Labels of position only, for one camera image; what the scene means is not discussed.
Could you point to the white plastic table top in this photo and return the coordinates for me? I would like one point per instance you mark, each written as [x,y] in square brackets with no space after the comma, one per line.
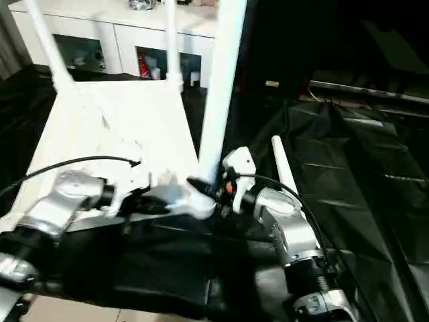
[117,117]

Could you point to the white plastic table leg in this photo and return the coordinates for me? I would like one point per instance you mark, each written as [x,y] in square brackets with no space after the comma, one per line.
[50,43]
[224,84]
[283,161]
[172,43]

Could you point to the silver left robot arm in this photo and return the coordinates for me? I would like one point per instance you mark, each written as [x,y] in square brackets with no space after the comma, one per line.
[57,201]

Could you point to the dark metal rod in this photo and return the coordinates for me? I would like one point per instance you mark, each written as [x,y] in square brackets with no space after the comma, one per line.
[368,92]

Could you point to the small gold label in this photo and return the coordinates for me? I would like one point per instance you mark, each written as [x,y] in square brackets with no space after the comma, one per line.
[272,83]

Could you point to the small white cup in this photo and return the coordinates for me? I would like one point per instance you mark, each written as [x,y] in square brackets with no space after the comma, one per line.
[195,79]

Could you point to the black backdrop cloth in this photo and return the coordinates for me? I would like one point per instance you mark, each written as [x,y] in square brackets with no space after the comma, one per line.
[318,37]

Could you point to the white glass-door cabinet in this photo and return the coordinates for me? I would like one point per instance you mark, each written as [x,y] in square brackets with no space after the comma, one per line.
[117,27]

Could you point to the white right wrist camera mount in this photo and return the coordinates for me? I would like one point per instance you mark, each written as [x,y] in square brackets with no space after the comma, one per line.
[241,161]

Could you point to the black table mat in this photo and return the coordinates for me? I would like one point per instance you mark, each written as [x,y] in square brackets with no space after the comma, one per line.
[352,188]

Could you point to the grey window curtain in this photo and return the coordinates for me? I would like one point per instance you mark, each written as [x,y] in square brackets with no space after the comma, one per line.
[11,40]

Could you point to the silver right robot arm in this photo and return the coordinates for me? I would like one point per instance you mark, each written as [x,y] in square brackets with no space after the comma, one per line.
[295,228]

